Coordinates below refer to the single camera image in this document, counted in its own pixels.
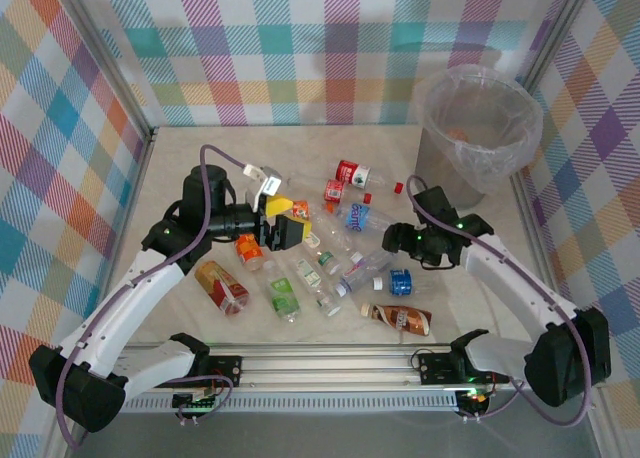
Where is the clear bottle crane label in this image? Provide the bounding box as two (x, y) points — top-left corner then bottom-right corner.
(298, 227), (326, 255)

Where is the clear bottle orange label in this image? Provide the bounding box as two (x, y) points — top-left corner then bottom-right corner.
(291, 197), (337, 227)

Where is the clear bottle purple label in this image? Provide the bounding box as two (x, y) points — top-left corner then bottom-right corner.
(333, 249), (399, 298)

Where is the dark blue label bottle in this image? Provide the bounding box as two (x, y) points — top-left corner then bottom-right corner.
(371, 267), (437, 299)

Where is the blue label water bottle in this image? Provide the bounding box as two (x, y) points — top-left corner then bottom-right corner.
(333, 200), (399, 235)

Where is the clear bottle green band label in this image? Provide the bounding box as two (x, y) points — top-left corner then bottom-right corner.
(315, 247), (347, 279)

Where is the clear bottle white nutrition label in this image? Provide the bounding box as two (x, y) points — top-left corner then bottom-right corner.
(293, 256), (343, 318)

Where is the orange drink bottle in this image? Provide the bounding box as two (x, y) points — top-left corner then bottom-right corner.
(233, 231), (267, 273)

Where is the small red label bottle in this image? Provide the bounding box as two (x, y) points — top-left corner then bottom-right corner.
(323, 177), (374, 204)

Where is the clear bottle bright green label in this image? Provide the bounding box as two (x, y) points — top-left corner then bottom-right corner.
(260, 260), (302, 324)

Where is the red gold tea bottle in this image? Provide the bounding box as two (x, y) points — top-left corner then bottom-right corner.
(193, 259), (251, 318)

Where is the large red label water bottle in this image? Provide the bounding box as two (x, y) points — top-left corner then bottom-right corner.
(333, 158), (405, 195)

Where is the brown snack wrapper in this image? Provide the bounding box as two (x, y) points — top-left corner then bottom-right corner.
(359, 301), (433, 337)

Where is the clear plastic bin liner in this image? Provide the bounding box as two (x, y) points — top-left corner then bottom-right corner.
(412, 63), (545, 195)

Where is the right circuit board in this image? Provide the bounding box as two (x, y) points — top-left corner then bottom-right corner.
(455, 386), (496, 410)

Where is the circuit board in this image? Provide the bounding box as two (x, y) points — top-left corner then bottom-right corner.
(455, 386), (496, 410)
(172, 390), (224, 415)

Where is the left circuit board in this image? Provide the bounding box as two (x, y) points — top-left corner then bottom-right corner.
(172, 390), (224, 415)

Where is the thin black gripper wire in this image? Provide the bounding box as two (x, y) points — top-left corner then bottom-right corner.
(418, 254), (457, 271)

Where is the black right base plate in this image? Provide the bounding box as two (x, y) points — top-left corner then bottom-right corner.
(416, 350), (456, 387)

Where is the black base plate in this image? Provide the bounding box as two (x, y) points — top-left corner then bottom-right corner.
(207, 355), (245, 388)
(416, 350), (456, 387)

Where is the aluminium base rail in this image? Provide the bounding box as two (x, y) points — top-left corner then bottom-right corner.
(117, 343), (604, 395)

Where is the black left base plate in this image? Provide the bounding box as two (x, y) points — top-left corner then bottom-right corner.
(207, 355), (245, 388)

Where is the grey slotted cable duct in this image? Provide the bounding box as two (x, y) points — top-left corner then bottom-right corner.
(119, 391), (464, 414)

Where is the aluminium frame post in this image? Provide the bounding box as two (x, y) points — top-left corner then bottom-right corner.
(47, 0), (160, 144)
(514, 0), (600, 95)

